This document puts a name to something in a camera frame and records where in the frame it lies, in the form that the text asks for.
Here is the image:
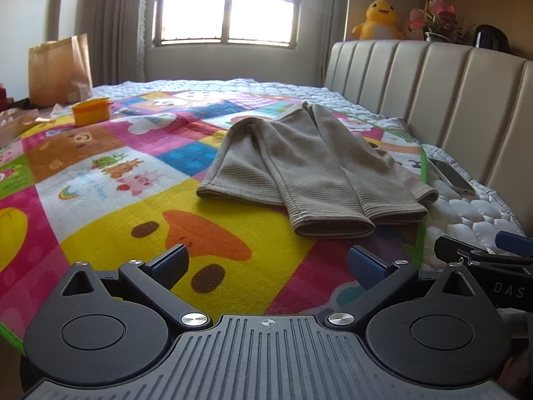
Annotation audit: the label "orange yellow plastic cup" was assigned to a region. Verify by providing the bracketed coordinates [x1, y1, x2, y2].
[72, 98, 112, 127]

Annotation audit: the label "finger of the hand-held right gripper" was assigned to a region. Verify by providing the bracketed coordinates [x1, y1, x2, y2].
[495, 232, 533, 256]
[434, 235, 500, 264]

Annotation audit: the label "colourful cartoon printed mat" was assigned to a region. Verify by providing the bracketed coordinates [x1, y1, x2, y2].
[0, 87, 429, 357]

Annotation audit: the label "barred window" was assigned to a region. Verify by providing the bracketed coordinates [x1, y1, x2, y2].
[152, 0, 317, 48]

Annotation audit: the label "grey curtain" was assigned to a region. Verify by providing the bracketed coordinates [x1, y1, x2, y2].
[297, 0, 350, 88]
[85, 0, 161, 88]

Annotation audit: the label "crumpled beige bag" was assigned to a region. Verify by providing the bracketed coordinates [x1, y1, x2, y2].
[0, 107, 53, 148]

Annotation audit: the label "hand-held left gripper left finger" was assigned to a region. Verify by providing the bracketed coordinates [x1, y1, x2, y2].
[59, 244, 213, 330]

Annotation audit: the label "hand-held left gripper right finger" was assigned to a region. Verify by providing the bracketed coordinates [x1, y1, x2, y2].
[325, 246, 478, 332]

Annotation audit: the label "beige ribbed pants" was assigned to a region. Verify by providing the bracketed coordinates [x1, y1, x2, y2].
[197, 101, 439, 240]

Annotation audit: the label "yellow duck plush toy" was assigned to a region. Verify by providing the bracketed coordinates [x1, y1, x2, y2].
[352, 0, 405, 41]

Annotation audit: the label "smartphone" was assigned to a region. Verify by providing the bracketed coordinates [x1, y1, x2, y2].
[428, 157, 477, 197]

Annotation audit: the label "black round speaker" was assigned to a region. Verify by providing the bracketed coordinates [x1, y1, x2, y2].
[472, 24, 511, 53]

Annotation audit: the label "potted pink-leaf plant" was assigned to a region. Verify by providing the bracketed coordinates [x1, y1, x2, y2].
[410, 0, 475, 44]

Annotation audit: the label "brown paper bag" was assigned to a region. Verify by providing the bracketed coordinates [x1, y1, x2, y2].
[28, 33, 93, 107]

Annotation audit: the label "beige padded headboard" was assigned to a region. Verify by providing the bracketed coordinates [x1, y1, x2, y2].
[324, 38, 533, 234]

